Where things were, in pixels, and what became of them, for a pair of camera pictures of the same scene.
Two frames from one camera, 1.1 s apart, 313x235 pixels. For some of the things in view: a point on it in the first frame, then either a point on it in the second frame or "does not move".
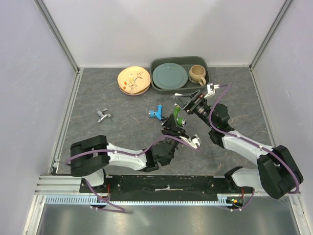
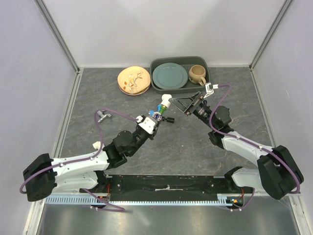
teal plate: x=169 y=76 does not move
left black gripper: x=170 y=128 to x=151 y=136
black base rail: x=168 y=188 does not move
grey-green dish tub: x=187 y=61 does not move
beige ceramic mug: x=196 y=74 does not move
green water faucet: x=181 y=121 to x=163 y=108
